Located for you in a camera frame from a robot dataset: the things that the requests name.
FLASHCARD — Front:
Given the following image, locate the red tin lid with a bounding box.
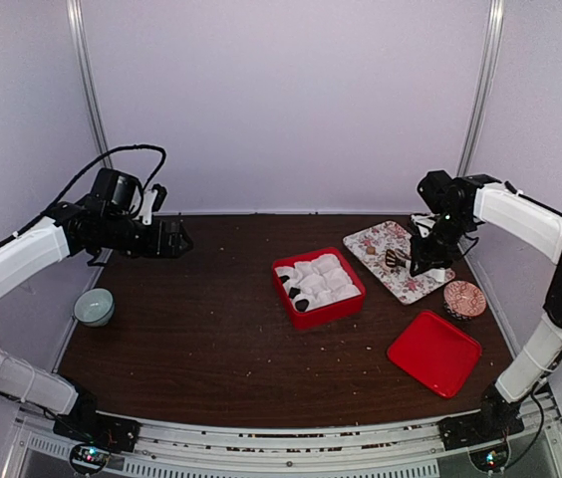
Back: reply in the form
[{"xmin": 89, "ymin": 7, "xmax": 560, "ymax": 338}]
[{"xmin": 387, "ymin": 311, "xmax": 482, "ymax": 399}]

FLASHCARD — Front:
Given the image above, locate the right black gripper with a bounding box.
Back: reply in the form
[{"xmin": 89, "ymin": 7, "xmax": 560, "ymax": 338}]
[{"xmin": 410, "ymin": 209, "xmax": 472, "ymax": 276}]

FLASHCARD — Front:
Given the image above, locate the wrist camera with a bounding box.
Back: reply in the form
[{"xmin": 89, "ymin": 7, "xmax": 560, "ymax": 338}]
[
  {"xmin": 410, "ymin": 214, "xmax": 436, "ymax": 238},
  {"xmin": 139, "ymin": 183, "xmax": 167, "ymax": 226}
]

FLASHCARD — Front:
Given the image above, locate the pale green ceramic bowl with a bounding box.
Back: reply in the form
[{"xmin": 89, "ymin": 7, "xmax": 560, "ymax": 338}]
[{"xmin": 73, "ymin": 288, "xmax": 115, "ymax": 328}]

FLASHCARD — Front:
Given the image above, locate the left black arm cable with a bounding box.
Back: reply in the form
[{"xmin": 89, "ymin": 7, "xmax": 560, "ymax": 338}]
[{"xmin": 51, "ymin": 144, "xmax": 167, "ymax": 215}]

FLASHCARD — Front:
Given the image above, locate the metal serving tongs white handle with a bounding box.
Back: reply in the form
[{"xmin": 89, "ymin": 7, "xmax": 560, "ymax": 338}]
[{"xmin": 383, "ymin": 249, "xmax": 446, "ymax": 282}]

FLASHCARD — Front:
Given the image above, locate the front aluminium rail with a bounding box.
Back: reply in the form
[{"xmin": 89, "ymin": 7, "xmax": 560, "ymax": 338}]
[{"xmin": 9, "ymin": 392, "xmax": 562, "ymax": 478}]

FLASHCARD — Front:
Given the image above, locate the aluminium frame post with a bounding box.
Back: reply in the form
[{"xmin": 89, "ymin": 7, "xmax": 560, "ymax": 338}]
[
  {"xmin": 66, "ymin": 0, "xmax": 110, "ymax": 154},
  {"xmin": 456, "ymin": 0, "xmax": 505, "ymax": 176}
]

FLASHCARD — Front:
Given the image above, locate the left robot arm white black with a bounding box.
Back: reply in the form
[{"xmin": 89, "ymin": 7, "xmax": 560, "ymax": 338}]
[{"xmin": 0, "ymin": 202, "xmax": 193, "ymax": 442}]

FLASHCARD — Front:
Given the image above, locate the floral rectangular tray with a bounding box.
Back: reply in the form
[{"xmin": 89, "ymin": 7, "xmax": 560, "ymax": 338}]
[{"xmin": 343, "ymin": 221, "xmax": 456, "ymax": 305}]

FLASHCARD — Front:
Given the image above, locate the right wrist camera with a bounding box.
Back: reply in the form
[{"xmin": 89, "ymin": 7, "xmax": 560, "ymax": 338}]
[{"xmin": 410, "ymin": 214, "xmax": 436, "ymax": 238}]

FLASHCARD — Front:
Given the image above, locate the left aluminium frame post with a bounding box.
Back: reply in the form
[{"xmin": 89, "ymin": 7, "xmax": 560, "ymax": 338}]
[{"xmin": 66, "ymin": 0, "xmax": 110, "ymax": 154}]

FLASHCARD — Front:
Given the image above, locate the right aluminium frame post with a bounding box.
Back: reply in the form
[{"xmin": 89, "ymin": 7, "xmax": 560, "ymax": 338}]
[{"xmin": 456, "ymin": 0, "xmax": 505, "ymax": 176}]

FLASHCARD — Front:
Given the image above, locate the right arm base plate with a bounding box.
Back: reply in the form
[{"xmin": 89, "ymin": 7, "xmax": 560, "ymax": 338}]
[{"xmin": 437, "ymin": 412, "xmax": 524, "ymax": 475}]

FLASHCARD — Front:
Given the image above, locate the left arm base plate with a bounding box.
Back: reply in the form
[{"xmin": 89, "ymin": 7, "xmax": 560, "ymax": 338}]
[{"xmin": 53, "ymin": 412, "xmax": 141, "ymax": 476}]

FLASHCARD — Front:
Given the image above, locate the red square tin box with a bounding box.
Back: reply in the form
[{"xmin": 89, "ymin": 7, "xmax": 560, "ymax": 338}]
[{"xmin": 272, "ymin": 247, "xmax": 366, "ymax": 330}]

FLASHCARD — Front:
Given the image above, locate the red patterned small bowl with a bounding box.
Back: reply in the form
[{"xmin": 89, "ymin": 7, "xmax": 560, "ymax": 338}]
[{"xmin": 443, "ymin": 280, "xmax": 487, "ymax": 321}]

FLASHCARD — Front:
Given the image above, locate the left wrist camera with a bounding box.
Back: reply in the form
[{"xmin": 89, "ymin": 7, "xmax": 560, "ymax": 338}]
[{"xmin": 139, "ymin": 183, "xmax": 167, "ymax": 226}]

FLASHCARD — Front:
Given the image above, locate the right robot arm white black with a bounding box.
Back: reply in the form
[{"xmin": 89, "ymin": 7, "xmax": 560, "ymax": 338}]
[{"xmin": 410, "ymin": 170, "xmax": 562, "ymax": 440}]

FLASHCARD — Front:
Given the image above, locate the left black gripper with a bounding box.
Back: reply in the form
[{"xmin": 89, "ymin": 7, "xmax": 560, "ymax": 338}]
[{"xmin": 103, "ymin": 213, "xmax": 193, "ymax": 258}]

